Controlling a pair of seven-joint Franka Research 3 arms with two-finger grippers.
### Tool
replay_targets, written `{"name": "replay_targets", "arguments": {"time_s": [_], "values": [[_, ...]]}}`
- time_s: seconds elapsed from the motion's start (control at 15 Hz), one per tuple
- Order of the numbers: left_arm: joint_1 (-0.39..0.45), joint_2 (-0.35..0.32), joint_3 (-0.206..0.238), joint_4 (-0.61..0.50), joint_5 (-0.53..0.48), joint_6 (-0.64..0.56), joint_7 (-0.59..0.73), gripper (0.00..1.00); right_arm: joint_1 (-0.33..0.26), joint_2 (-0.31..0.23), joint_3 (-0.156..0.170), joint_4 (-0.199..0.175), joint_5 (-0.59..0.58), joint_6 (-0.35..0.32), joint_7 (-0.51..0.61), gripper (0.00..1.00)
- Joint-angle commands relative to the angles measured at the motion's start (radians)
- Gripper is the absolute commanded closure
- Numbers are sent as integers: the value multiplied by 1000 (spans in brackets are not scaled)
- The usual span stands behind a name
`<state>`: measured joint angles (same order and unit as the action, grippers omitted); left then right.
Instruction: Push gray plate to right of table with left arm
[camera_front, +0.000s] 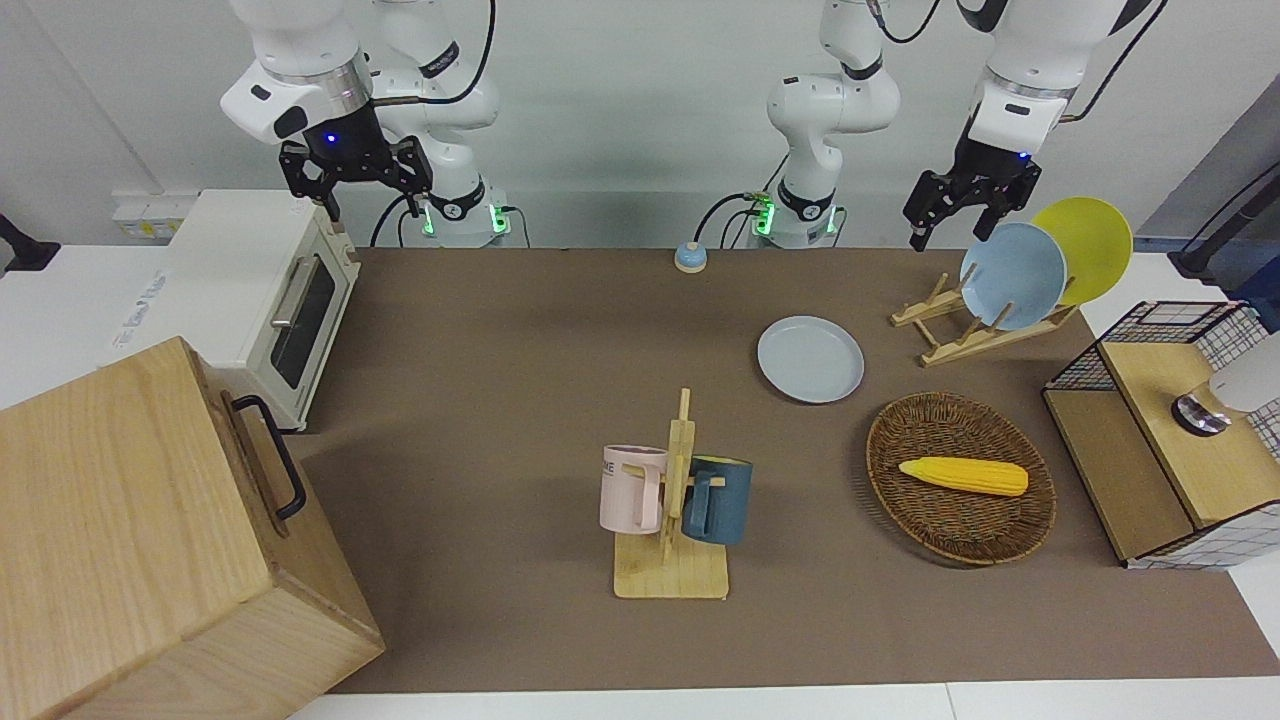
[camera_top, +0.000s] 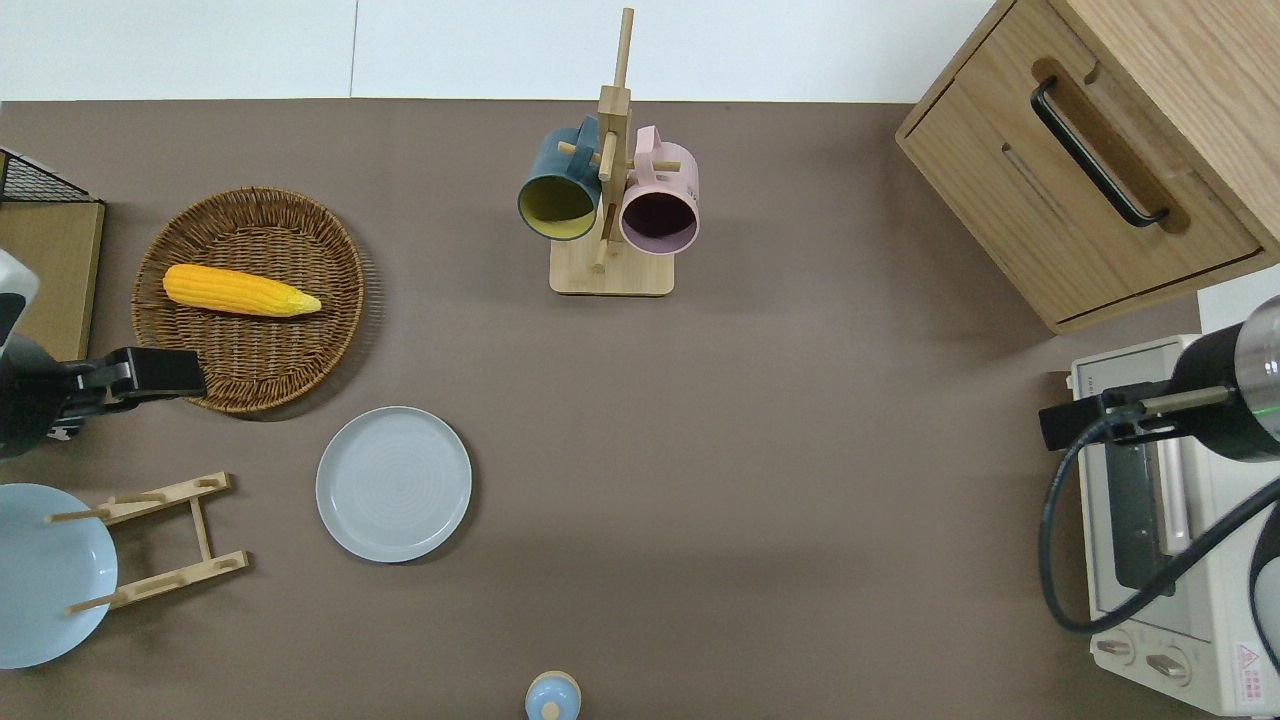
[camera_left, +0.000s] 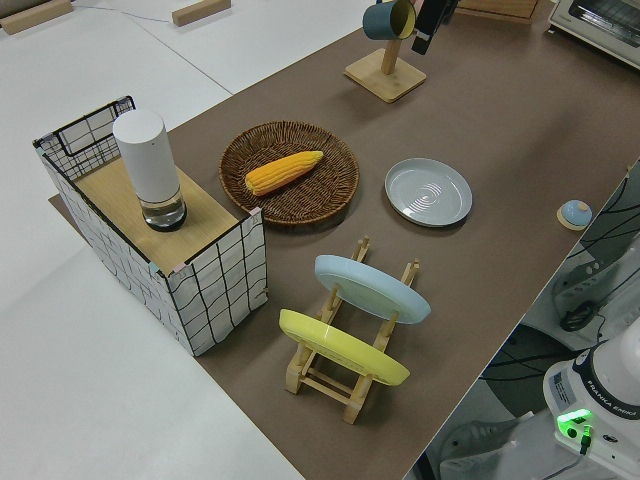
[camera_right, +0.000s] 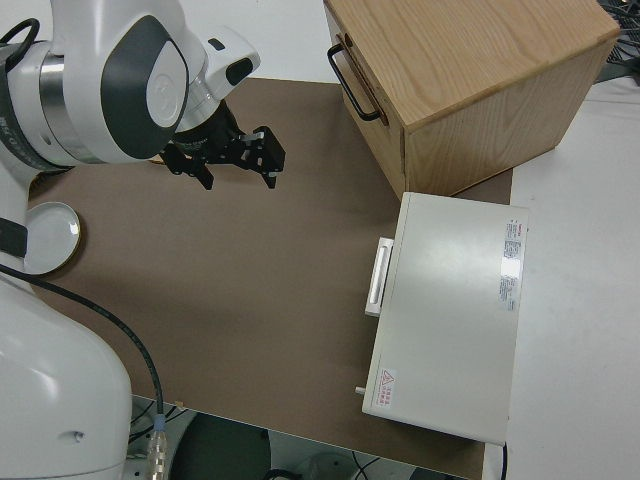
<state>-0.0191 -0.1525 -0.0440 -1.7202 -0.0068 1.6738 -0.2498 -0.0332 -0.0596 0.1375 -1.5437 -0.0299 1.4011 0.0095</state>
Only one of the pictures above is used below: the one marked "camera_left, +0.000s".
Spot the gray round plate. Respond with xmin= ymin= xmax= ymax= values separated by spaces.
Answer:
xmin=384 ymin=157 xmax=473 ymax=230

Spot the light blue plate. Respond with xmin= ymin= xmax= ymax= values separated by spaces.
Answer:
xmin=314 ymin=254 xmax=432 ymax=325

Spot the yellow plate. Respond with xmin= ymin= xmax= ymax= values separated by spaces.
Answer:
xmin=278 ymin=308 xmax=412 ymax=388

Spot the dark blue mug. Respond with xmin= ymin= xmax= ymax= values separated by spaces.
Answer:
xmin=362 ymin=0 xmax=418 ymax=40

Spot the large wooden box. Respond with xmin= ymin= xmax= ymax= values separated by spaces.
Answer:
xmin=456 ymin=0 xmax=542 ymax=24

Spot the wooden mug tree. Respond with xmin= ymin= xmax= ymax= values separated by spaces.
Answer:
xmin=343 ymin=37 xmax=428 ymax=105

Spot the brown table mat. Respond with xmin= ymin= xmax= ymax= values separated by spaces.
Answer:
xmin=48 ymin=0 xmax=640 ymax=480

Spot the white toaster oven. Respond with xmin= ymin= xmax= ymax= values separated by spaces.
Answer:
xmin=544 ymin=0 xmax=640 ymax=71

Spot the brown wicker basket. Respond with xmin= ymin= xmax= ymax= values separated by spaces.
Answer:
xmin=219 ymin=120 xmax=361 ymax=231

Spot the yellow corn cob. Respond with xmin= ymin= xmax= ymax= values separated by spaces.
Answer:
xmin=244 ymin=150 xmax=325 ymax=197

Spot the wooden block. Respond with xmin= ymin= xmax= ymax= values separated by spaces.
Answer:
xmin=171 ymin=0 xmax=232 ymax=27
xmin=0 ymin=0 xmax=74 ymax=36

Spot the blue bell on wooden base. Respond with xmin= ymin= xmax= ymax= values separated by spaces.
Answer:
xmin=557 ymin=199 xmax=594 ymax=232

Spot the gray power strip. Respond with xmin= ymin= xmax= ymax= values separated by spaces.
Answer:
xmin=549 ymin=244 xmax=624 ymax=324

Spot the white cylinder with glass base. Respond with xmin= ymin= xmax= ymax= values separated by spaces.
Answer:
xmin=112 ymin=110 xmax=189 ymax=233

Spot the black power plug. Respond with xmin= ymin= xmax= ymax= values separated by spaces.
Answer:
xmin=559 ymin=305 xmax=597 ymax=333

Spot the grid-pattern box with wooden top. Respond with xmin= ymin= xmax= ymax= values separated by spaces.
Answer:
xmin=33 ymin=94 xmax=268 ymax=358

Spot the wooden dish rack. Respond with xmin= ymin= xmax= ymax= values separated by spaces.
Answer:
xmin=284 ymin=235 xmax=422 ymax=425

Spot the thin blue cable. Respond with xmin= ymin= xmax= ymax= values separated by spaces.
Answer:
xmin=69 ymin=0 xmax=174 ymax=24

